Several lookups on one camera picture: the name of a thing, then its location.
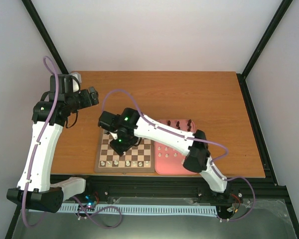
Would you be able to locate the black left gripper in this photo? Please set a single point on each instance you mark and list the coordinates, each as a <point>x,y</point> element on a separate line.
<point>88,101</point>

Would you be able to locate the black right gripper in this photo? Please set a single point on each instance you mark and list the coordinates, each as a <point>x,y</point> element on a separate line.
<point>120,150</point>

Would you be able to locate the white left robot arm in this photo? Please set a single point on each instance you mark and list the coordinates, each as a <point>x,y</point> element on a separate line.
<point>50,116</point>

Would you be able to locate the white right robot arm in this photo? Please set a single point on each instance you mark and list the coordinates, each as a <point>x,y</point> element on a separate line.
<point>194,146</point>

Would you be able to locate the green lit circuit board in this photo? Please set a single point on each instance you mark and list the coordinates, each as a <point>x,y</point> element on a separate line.
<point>92,200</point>

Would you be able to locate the wooden chessboard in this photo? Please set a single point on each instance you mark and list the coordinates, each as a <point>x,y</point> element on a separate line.
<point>141,153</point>

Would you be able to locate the pink piece tray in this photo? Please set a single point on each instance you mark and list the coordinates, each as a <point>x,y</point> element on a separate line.
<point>167,160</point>

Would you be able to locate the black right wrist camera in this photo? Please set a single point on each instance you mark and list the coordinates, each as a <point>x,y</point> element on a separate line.
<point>108,121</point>

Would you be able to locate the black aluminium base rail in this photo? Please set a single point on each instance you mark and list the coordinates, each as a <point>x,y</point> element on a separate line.
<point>106,187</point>

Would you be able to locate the light blue cable duct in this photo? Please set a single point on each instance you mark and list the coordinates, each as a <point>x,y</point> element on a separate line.
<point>155,210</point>

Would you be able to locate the left black frame post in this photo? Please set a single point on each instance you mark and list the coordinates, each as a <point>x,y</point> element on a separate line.
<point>34,15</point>

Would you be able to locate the black frame post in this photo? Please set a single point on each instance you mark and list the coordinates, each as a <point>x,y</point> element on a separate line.
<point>275,21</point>
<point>34,15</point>

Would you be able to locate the right black frame post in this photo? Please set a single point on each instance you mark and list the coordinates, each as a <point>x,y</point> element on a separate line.
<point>275,21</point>

